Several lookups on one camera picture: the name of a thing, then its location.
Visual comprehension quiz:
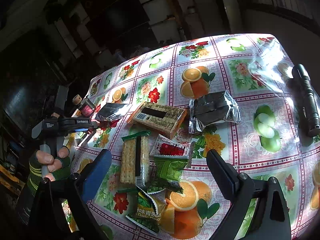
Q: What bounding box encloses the dark red foil wrapper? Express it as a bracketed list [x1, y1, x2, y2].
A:
[98, 119, 119, 131]

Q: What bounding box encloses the orange biscuit pack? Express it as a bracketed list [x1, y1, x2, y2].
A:
[127, 102, 187, 140]

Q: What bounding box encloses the black flashlight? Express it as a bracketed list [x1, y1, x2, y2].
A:
[292, 63, 319, 137]

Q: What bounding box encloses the dark foil packet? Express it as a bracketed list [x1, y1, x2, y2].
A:
[94, 103, 132, 122]

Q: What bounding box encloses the silver foil snack pack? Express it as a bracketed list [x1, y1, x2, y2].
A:
[188, 90, 241, 134]

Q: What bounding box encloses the floral fruit tablecloth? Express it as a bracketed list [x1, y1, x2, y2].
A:
[61, 32, 320, 240]

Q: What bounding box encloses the pink label jar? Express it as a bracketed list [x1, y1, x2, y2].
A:
[78, 98, 95, 118]

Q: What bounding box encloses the green leafy snack bag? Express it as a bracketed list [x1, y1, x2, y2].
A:
[147, 155, 189, 194]

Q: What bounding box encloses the red white small packet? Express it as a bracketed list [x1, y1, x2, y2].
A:
[150, 134, 194, 167]

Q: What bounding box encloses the left hand green glove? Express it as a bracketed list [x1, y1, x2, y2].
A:
[27, 112, 72, 183]

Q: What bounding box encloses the green peas bag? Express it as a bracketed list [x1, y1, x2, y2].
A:
[126, 187, 167, 236]

